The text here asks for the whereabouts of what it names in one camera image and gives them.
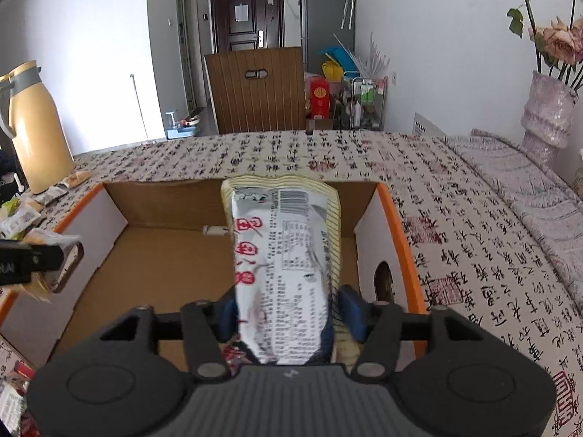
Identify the dried pink rose bouquet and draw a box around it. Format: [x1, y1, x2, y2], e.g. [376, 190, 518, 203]
[507, 0, 582, 96]

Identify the dark brown entrance door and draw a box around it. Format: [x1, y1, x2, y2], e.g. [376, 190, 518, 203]
[211, 0, 285, 53]

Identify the pink folded table runner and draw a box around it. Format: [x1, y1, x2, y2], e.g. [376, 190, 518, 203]
[444, 130, 583, 307]

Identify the yellow thermos jug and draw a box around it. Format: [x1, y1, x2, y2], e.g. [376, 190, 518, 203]
[1, 60, 75, 194]

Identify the wooden chair back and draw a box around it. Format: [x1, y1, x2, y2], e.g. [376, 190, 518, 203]
[206, 46, 305, 134]

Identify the calligraphy print tablecloth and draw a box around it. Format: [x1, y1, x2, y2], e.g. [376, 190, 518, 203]
[1, 130, 582, 436]

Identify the grey refrigerator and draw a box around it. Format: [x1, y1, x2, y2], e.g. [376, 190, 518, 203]
[300, 0, 356, 74]

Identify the pink textured flower vase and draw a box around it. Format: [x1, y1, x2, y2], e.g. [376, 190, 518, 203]
[521, 71, 578, 168]

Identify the long green white snack pack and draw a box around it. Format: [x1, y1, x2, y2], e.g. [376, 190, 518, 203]
[221, 175, 341, 365]

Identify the metal wire storage rack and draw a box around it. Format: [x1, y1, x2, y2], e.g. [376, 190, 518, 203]
[334, 75, 388, 131]

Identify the red cardboard snack box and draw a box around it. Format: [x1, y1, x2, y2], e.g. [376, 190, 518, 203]
[1, 180, 426, 367]

